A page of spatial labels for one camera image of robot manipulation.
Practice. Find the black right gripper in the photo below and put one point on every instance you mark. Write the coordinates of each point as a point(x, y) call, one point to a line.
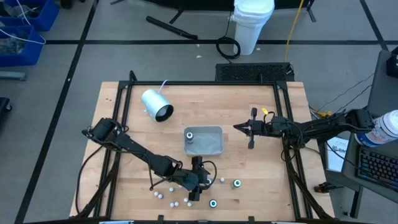
point(261, 127)

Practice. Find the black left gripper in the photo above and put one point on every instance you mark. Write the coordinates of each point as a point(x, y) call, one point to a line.
point(194, 180)

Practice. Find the blue-tipped large dye bottle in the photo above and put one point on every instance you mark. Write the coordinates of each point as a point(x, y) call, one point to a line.
point(213, 203)

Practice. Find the green-tipped large dye bottle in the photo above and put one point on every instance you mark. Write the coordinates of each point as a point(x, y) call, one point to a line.
point(236, 183)

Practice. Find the dark-red-tipped large dye bottle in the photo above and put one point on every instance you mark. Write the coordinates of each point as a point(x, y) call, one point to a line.
point(189, 137)

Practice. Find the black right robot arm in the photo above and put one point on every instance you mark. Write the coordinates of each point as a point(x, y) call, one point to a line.
point(323, 127)

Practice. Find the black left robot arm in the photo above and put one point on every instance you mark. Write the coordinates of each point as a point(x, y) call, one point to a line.
point(140, 152)

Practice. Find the yellow gripper tag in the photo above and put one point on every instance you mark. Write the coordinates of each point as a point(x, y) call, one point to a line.
point(264, 110)

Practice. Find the light grey plastic bin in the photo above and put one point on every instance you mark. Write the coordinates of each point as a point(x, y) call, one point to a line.
point(208, 141)

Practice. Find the black perforated computer case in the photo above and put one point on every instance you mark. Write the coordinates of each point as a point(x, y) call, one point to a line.
point(248, 72)

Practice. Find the white cylindrical spot lamp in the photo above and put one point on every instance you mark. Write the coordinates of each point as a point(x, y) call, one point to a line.
point(154, 102)

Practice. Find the white printed paper sheet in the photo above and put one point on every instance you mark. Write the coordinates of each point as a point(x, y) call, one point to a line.
point(334, 160)

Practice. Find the black floor tool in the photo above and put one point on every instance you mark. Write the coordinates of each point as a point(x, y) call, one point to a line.
point(323, 188)

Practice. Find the white plastic bucket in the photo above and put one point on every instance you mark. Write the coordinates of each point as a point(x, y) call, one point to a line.
point(252, 28)

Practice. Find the grey desk surface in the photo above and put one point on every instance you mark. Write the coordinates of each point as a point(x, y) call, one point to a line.
point(384, 87)
point(349, 174)

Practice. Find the black rod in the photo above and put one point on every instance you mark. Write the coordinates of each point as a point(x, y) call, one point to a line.
point(171, 28)

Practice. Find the white blue wipes canister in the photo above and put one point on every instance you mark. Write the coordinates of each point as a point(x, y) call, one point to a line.
point(381, 130)

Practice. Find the black computer keyboard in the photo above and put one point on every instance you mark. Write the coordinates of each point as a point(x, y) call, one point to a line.
point(376, 166)

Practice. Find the black desk device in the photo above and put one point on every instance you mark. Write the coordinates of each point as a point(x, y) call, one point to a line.
point(393, 63)

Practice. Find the black caster base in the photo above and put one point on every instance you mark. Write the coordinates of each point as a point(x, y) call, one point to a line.
point(3, 107)

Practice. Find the grey metal bar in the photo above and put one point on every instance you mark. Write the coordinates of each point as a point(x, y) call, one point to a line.
point(12, 76)

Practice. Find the blue storage bin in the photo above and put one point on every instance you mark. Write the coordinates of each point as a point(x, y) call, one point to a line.
point(46, 15)
point(21, 59)

